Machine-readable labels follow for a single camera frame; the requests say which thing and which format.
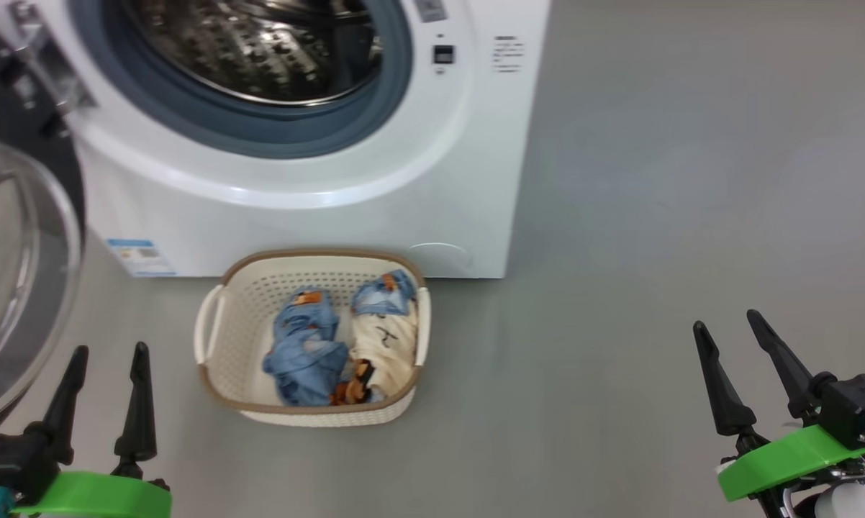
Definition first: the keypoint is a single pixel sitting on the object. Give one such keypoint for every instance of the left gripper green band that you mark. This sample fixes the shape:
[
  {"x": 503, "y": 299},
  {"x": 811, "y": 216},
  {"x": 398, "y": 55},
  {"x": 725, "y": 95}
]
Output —
[{"x": 94, "y": 496}]

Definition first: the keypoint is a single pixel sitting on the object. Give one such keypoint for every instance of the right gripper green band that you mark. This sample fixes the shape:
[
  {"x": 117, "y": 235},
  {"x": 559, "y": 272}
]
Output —
[{"x": 785, "y": 464}]

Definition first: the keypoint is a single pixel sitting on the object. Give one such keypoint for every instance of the washing machine door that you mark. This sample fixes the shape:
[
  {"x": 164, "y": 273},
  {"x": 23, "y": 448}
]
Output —
[{"x": 15, "y": 288}]

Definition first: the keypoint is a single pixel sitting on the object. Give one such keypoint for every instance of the blue garment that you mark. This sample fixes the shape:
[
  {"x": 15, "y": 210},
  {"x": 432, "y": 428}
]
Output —
[{"x": 303, "y": 360}]

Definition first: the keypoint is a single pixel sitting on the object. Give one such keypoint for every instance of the cream garment with orange print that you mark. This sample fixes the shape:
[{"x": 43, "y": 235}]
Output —
[{"x": 389, "y": 345}]

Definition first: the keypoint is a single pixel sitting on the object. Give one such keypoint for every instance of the white front-load washing machine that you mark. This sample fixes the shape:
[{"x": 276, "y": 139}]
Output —
[{"x": 332, "y": 216}]

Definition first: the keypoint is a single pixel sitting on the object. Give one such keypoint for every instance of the silver door hinge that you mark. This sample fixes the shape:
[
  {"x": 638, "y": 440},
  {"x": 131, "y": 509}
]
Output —
[{"x": 51, "y": 68}]

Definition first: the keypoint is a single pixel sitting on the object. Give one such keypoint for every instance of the stainless steel washer drum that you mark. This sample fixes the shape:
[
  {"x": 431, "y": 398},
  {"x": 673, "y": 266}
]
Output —
[{"x": 260, "y": 50}]

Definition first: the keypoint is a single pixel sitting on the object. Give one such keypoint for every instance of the black door latch socket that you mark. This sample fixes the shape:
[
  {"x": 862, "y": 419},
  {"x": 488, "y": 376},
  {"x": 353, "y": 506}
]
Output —
[{"x": 443, "y": 55}]

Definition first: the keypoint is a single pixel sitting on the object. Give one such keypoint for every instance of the cream perforated laundry basket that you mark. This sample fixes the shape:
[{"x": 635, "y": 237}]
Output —
[{"x": 238, "y": 345}]

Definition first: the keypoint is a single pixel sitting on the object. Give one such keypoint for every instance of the blue energy label sticker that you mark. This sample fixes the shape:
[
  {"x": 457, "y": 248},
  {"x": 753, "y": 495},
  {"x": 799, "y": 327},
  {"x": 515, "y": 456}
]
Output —
[{"x": 141, "y": 257}]

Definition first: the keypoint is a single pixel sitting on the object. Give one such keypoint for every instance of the round white filter cover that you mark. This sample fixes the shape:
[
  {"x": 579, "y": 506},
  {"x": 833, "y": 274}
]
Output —
[{"x": 438, "y": 259}]

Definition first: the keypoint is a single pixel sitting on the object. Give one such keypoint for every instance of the grey warning label sticker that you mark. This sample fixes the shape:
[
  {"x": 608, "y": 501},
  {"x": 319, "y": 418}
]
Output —
[{"x": 430, "y": 10}]

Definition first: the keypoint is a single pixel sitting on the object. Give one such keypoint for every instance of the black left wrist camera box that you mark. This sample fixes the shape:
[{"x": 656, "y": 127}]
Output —
[{"x": 11, "y": 464}]

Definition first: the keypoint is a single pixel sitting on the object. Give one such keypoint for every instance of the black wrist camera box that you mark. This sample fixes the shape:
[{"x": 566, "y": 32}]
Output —
[
  {"x": 11, "y": 464},
  {"x": 857, "y": 406}
]

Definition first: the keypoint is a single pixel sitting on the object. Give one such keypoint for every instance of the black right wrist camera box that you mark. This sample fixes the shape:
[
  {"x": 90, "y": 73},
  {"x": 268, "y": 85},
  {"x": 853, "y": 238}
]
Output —
[{"x": 857, "y": 406}]

